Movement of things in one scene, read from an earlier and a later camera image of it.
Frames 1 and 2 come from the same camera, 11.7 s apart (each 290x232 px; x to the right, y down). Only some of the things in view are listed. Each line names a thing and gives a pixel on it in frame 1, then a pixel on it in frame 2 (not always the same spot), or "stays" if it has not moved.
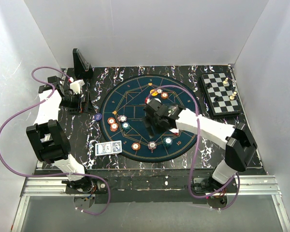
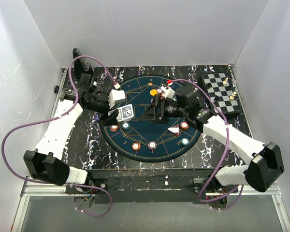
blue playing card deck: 108,148 to 124,112
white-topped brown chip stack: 152,145 stays
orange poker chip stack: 136,146 stays
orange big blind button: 153,92 stays
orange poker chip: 114,126 stays
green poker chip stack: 167,141 to 184,141
